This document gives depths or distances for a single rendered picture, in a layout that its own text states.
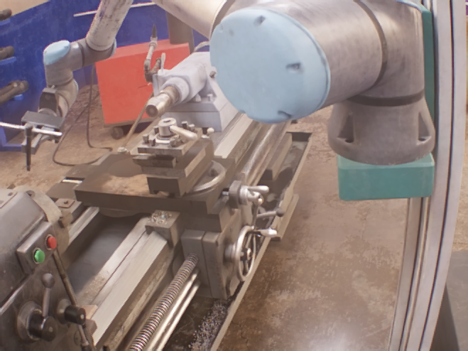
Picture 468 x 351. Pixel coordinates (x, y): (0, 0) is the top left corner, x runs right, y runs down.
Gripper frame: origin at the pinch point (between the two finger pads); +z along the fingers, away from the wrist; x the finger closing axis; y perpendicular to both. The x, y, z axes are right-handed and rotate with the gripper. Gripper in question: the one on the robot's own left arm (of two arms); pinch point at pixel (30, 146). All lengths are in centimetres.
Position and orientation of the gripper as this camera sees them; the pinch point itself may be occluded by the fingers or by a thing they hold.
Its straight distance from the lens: 143.3
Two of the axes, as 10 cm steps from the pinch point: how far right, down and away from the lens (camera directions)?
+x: -9.8, -2.0, -0.8
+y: -2.0, 8.0, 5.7
